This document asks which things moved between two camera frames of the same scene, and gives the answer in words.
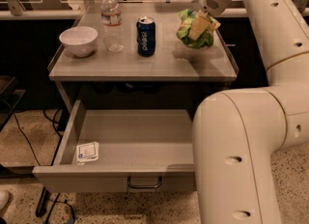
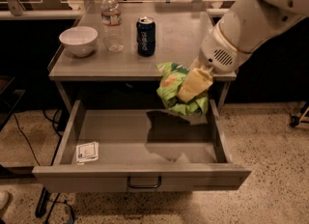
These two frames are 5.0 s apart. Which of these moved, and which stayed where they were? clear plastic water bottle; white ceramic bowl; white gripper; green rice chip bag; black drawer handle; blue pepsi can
Moved: white gripper; green rice chip bag
Stayed: white ceramic bowl; blue pepsi can; black drawer handle; clear plastic water bottle
